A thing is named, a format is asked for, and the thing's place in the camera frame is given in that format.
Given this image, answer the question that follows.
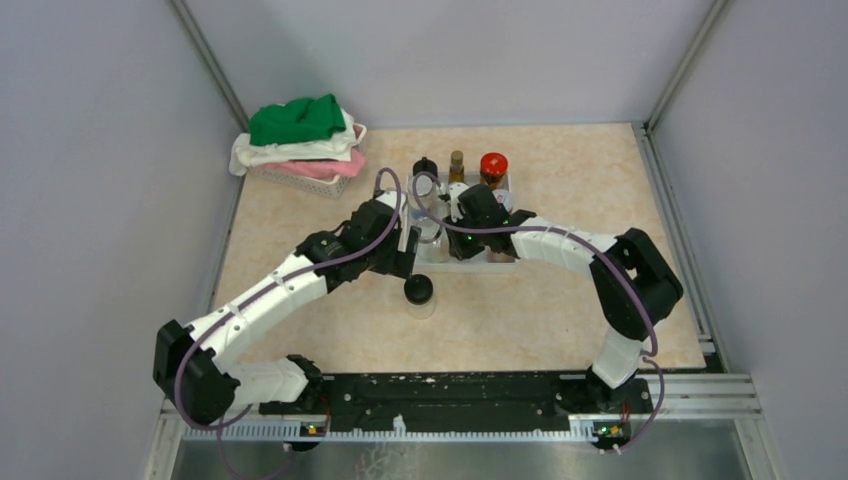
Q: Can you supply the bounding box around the silver perforated lid shaker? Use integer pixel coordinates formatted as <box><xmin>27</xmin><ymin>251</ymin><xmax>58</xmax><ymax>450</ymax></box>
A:
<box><xmin>407</xmin><ymin>190</ymin><xmax>438</xmax><ymax>223</ymax></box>

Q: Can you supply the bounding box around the pink cloth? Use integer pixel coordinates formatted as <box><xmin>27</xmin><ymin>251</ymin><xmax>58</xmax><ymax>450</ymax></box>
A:
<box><xmin>270</xmin><ymin>148</ymin><xmax>366</xmax><ymax>180</ymax></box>

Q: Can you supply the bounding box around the white cable duct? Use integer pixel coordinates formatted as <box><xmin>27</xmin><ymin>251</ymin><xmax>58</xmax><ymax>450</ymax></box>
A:
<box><xmin>221</xmin><ymin>416</ymin><xmax>598</xmax><ymax>443</ymax></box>

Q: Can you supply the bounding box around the white plastic basket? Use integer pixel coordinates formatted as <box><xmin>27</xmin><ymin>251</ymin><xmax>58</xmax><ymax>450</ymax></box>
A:
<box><xmin>247</xmin><ymin>123</ymin><xmax>367</xmax><ymax>198</ymax></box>

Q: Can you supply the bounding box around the green cloth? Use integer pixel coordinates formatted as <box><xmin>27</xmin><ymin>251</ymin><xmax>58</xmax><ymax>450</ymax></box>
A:
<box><xmin>249</xmin><ymin>94</ymin><xmax>347</xmax><ymax>146</ymax></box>

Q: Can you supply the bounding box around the white divided plastic tray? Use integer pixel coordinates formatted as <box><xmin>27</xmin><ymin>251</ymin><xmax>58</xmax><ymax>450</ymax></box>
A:
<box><xmin>406</xmin><ymin>171</ymin><xmax>518</xmax><ymax>274</ymax></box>

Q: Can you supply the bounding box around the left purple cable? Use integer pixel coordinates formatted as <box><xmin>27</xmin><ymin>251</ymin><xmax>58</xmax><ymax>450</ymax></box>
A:
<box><xmin>173</xmin><ymin>167</ymin><xmax>404</xmax><ymax>480</ymax></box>

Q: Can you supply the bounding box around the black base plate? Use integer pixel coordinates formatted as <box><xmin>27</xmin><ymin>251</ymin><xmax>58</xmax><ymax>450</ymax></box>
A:
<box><xmin>258</xmin><ymin>371</ymin><xmax>654</xmax><ymax>433</ymax></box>

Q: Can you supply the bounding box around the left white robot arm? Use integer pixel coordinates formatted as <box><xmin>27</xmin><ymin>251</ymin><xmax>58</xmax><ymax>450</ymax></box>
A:
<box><xmin>153</xmin><ymin>190</ymin><xmax>418</xmax><ymax>430</ymax></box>

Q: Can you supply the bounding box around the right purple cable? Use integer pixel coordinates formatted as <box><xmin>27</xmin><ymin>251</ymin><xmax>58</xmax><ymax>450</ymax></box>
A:
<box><xmin>410</xmin><ymin>172</ymin><xmax>666</xmax><ymax>455</ymax></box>

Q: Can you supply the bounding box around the clear lid glass jar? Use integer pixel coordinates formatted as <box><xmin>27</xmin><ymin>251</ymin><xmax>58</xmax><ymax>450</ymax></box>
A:
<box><xmin>416</xmin><ymin>218</ymin><xmax>449</xmax><ymax>264</ymax></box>

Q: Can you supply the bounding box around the black cap glass jar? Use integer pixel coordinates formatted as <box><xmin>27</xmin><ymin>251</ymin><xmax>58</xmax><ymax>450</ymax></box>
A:
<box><xmin>403</xmin><ymin>274</ymin><xmax>436</xmax><ymax>320</ymax></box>

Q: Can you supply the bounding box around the pink lid spice jar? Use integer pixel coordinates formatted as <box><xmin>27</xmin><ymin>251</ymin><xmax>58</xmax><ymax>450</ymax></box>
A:
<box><xmin>486</xmin><ymin>249</ymin><xmax>515</xmax><ymax>264</ymax></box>

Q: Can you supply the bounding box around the red lid sauce jar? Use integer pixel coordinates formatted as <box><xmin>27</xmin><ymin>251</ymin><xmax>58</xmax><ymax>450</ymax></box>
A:
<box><xmin>479</xmin><ymin>152</ymin><xmax>509</xmax><ymax>190</ymax></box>

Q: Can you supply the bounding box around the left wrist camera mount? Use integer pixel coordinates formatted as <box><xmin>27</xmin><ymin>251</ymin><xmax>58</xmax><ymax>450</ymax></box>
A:
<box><xmin>374</xmin><ymin>189</ymin><xmax>408</xmax><ymax>217</ymax></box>

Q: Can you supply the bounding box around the white lid sauce jar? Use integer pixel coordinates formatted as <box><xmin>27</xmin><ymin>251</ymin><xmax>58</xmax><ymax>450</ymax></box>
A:
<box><xmin>492</xmin><ymin>189</ymin><xmax>514</xmax><ymax>213</ymax></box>

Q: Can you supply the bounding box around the white cloth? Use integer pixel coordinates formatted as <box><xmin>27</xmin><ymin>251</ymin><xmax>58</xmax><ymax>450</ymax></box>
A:
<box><xmin>228</xmin><ymin>123</ymin><xmax>359</xmax><ymax>176</ymax></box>

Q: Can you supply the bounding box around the purple cable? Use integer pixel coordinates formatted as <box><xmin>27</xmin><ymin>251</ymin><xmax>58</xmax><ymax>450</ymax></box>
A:
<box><xmin>173</xmin><ymin>167</ymin><xmax>404</xmax><ymax>480</ymax></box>
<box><xmin>410</xmin><ymin>172</ymin><xmax>666</xmax><ymax>455</ymax></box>

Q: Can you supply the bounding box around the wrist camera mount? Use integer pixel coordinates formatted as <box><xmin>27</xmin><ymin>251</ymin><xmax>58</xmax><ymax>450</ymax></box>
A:
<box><xmin>446</xmin><ymin>182</ymin><xmax>469</xmax><ymax>221</ymax></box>
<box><xmin>374</xmin><ymin>189</ymin><xmax>408</xmax><ymax>217</ymax></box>

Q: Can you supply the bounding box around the gold cap yellow bottle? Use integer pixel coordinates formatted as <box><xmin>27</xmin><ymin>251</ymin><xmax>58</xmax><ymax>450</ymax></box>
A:
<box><xmin>448</xmin><ymin>150</ymin><xmax>465</xmax><ymax>184</ymax></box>

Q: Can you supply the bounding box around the black cap sesame jar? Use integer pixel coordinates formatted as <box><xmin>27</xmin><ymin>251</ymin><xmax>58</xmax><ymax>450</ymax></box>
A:
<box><xmin>410</xmin><ymin>157</ymin><xmax>438</xmax><ymax>197</ymax></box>

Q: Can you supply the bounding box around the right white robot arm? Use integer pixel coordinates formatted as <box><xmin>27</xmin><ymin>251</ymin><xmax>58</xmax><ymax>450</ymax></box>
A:
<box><xmin>444</xmin><ymin>183</ymin><xmax>684</xmax><ymax>412</ymax></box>

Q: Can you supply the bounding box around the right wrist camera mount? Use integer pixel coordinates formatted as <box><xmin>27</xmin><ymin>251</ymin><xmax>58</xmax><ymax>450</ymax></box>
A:
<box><xmin>446</xmin><ymin>182</ymin><xmax>469</xmax><ymax>221</ymax></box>

